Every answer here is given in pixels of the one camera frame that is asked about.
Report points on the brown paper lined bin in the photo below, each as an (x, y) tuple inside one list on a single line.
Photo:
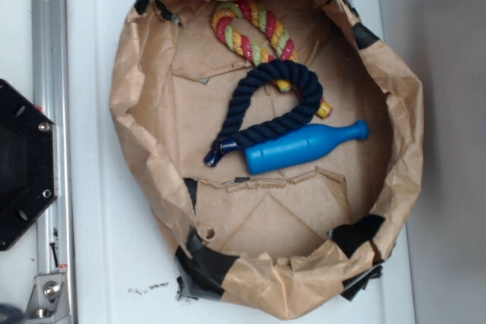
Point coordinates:
[(287, 241)]

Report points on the white tray board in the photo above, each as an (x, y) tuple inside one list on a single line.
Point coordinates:
[(125, 271)]

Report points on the aluminium extrusion rail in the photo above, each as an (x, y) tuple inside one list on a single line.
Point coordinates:
[(54, 228)]

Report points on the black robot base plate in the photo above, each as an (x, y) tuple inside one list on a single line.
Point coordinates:
[(27, 164)]

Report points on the metal corner bracket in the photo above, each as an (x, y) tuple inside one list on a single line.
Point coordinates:
[(49, 302)]

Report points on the blue plastic bottle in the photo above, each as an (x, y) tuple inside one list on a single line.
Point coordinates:
[(309, 143)]

